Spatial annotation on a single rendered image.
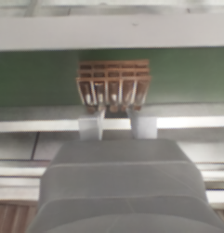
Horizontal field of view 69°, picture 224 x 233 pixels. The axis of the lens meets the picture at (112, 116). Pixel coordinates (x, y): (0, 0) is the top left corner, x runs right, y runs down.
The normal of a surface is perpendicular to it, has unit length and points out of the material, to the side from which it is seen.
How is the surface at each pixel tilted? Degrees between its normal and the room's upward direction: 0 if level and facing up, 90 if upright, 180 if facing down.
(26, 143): 90
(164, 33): 90
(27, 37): 90
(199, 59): 2
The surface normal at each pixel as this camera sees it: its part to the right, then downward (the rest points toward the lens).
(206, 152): -0.01, -0.47
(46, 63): 0.02, 0.88
